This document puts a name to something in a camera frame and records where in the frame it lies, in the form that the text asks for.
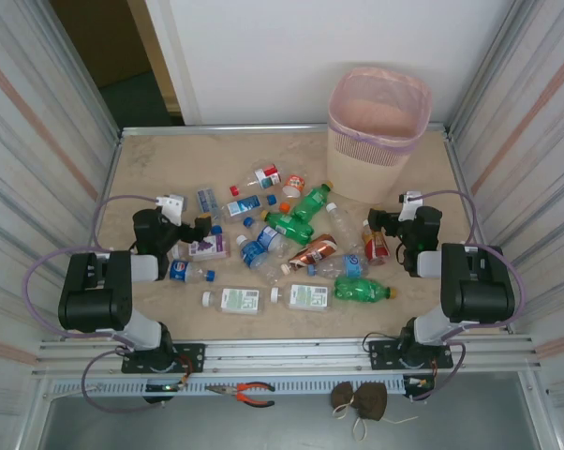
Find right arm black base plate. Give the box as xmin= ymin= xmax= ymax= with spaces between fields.
xmin=368 ymin=337 xmax=454 ymax=372

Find white slotted cable duct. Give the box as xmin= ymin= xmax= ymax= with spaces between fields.
xmin=45 ymin=377 xmax=408 ymax=399

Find red label bottle yellow cap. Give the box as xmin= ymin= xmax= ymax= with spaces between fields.
xmin=360 ymin=218 xmax=392 ymax=267

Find clear bottle red cap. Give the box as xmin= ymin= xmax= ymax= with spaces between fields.
xmin=229 ymin=162 xmax=284 ymax=197

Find clear bottle light blue label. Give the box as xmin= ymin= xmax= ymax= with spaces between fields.
xmin=306 ymin=254 xmax=372 ymax=281

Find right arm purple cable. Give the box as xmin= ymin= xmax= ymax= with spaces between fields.
xmin=410 ymin=189 xmax=527 ymax=402

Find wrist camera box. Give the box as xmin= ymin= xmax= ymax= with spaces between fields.
xmin=154 ymin=193 xmax=189 ymax=220
xmin=397 ymin=189 xmax=426 ymax=221

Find aluminium mounting rail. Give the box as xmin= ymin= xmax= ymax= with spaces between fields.
xmin=31 ymin=335 xmax=543 ymax=376

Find black controller board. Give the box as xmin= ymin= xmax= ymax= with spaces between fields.
xmin=403 ymin=375 xmax=437 ymax=399
xmin=144 ymin=382 xmax=187 ymax=394

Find orange label bottle orange cap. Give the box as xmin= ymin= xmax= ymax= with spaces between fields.
xmin=279 ymin=173 xmax=309 ymax=213

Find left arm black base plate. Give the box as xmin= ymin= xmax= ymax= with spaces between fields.
xmin=121 ymin=342 xmax=206 ymax=375

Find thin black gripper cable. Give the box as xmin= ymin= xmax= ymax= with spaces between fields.
xmin=394 ymin=242 xmax=417 ymax=278

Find clear bottle blue cap label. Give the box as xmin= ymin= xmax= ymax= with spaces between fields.
xmin=243 ymin=217 xmax=293 ymax=259

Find aluminium table edge rail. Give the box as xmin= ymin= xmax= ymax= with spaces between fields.
xmin=120 ymin=122 xmax=452 ymax=138

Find green plastic bottle yellow cap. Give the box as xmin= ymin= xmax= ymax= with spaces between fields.
xmin=260 ymin=209 xmax=317 ymax=248
xmin=333 ymin=277 xmax=399 ymax=304
xmin=289 ymin=181 xmax=334 ymax=224

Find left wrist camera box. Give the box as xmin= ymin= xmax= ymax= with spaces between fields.
xmin=154 ymin=193 xmax=189 ymax=220

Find water bottle blue white label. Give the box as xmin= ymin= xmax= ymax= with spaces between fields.
xmin=220 ymin=193 xmax=279 ymax=220

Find clear unlabelled bottle white cap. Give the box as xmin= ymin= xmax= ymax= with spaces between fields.
xmin=325 ymin=201 xmax=366 ymax=257

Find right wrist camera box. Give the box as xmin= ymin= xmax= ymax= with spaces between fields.
xmin=397 ymin=189 xmax=426 ymax=221

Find pink bin liner bag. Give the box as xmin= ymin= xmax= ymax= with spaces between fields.
xmin=327 ymin=67 xmax=433 ymax=168

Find blue Pepsi label bottle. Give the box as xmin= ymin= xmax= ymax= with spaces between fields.
xmin=168 ymin=259 xmax=216 ymax=285

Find green white label bottle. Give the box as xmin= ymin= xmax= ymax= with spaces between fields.
xmin=270 ymin=282 xmax=334 ymax=313
xmin=201 ymin=286 xmax=260 ymax=316

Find purple grape label bottle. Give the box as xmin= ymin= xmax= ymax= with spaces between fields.
xmin=171 ymin=232 xmax=232 ymax=262

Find brown cloth pouch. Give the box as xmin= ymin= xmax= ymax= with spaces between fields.
xmin=351 ymin=382 xmax=389 ymax=421
xmin=329 ymin=382 xmax=356 ymax=409

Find beige plastic waste bin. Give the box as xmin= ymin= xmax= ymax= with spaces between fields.
xmin=326 ymin=67 xmax=433 ymax=205

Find blue label bottle white cap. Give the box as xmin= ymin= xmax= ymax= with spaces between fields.
xmin=235 ymin=233 xmax=284 ymax=285

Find small clear bottle blue print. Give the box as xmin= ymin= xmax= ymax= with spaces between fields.
xmin=196 ymin=187 xmax=219 ymax=216

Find copper brown label bottle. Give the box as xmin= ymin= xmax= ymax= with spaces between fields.
xmin=280 ymin=232 xmax=339 ymax=276

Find orange handled pliers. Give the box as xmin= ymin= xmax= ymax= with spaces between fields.
xmin=204 ymin=382 xmax=276 ymax=407

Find beige pouch string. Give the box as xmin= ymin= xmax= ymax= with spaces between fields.
xmin=332 ymin=403 xmax=420 ymax=443

